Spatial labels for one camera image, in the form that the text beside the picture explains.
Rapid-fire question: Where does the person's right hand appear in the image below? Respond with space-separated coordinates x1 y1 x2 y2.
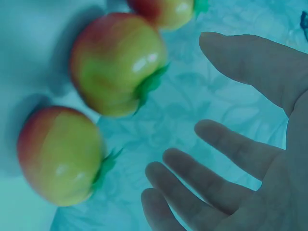
141 31 308 231

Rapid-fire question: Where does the red and yellow tomato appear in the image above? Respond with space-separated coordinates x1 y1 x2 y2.
17 105 124 207
70 12 172 118
127 0 209 31

